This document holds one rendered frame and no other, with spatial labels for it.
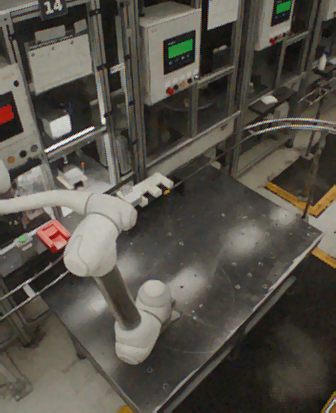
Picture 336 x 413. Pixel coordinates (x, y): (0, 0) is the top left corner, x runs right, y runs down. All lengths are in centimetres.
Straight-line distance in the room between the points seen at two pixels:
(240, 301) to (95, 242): 105
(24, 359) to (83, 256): 166
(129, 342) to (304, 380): 138
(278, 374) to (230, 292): 79
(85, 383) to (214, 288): 107
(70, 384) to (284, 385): 135
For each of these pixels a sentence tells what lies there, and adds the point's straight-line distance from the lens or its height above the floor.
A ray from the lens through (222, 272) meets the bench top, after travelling 214.
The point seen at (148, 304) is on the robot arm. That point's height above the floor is 92.
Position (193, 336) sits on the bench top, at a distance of 194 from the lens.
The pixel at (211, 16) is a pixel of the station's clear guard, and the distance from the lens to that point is 241.
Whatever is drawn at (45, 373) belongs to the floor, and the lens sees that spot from 271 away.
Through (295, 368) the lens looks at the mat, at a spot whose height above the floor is 1.
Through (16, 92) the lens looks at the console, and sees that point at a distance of 168.
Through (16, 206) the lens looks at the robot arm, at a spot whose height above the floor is 145.
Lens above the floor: 243
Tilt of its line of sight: 43 degrees down
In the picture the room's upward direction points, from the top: 1 degrees counter-clockwise
